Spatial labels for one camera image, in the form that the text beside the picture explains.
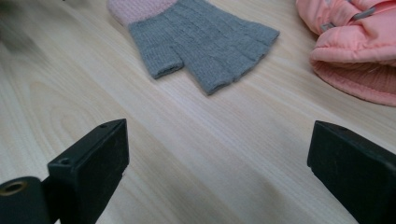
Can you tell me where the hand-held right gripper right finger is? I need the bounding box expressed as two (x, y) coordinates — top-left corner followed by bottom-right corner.
(306, 120), (396, 224)

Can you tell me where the grey and pink knit glove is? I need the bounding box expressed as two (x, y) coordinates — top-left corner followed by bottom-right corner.
(106, 0), (280, 97)

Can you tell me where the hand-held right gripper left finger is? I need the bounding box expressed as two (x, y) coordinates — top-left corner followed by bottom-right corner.
(46, 118), (131, 224)

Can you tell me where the pink padded glove with print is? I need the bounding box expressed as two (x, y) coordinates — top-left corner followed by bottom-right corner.
(295, 0), (396, 107)

